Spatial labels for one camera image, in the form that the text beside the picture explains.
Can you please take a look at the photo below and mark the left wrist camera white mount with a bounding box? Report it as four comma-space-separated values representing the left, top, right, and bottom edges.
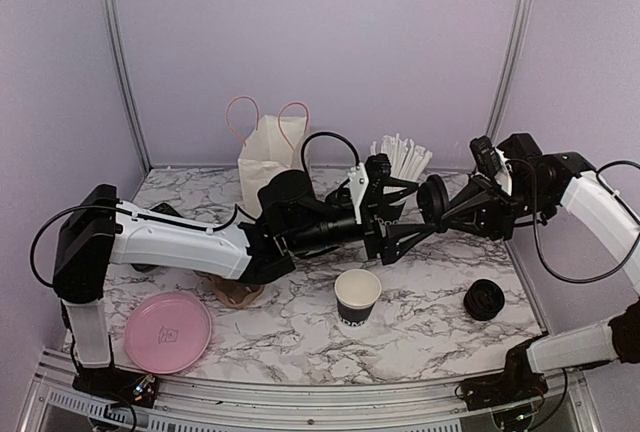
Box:
347, 162, 369, 225

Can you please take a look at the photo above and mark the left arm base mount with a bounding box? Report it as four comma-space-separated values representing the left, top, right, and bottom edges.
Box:
73, 364, 160, 408

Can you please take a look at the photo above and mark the brown cardboard cup carrier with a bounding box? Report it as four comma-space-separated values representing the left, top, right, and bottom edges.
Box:
197, 272, 265, 310

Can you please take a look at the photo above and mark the black floral patterned tray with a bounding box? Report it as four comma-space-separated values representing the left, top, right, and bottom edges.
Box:
150, 202, 182, 218

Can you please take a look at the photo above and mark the pink round plate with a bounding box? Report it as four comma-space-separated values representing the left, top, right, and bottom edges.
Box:
124, 292, 212, 375

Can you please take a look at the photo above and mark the left aluminium frame post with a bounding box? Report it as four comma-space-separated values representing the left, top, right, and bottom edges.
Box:
101, 0, 152, 175

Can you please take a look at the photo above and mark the front aluminium frame rail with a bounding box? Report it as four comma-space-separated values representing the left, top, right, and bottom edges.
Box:
17, 350, 602, 431

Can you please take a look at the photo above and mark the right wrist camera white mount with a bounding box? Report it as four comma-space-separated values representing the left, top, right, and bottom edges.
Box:
470, 136, 513, 196

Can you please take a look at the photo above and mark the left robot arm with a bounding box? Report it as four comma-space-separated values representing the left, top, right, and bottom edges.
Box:
46, 154, 437, 397

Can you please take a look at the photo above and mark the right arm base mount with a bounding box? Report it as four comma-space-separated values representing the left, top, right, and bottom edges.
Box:
454, 338, 548, 411

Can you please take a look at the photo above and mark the right aluminium frame post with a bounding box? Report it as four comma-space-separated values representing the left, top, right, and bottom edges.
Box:
481, 0, 533, 143

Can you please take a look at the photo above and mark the aluminium frame post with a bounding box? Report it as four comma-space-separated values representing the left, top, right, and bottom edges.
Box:
101, 0, 152, 175
481, 0, 533, 143

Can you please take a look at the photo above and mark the stack of black cup lids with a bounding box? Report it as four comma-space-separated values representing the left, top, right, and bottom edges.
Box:
463, 279, 505, 321

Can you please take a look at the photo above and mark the bundle of white paper straws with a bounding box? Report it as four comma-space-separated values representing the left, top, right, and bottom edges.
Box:
370, 133, 433, 182

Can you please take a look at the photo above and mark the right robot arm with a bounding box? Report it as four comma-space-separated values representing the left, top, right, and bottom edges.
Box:
421, 133, 639, 400

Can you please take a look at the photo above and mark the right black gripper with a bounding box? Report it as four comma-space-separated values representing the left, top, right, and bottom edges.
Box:
437, 174, 552, 241

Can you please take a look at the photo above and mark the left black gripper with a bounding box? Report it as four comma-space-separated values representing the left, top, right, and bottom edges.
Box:
287, 177, 438, 265

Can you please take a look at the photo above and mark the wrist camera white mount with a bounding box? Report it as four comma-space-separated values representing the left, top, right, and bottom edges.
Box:
470, 136, 513, 196
347, 162, 369, 225

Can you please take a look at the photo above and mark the white paper takeout bag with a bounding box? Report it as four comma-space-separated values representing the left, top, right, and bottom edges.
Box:
225, 96, 311, 218

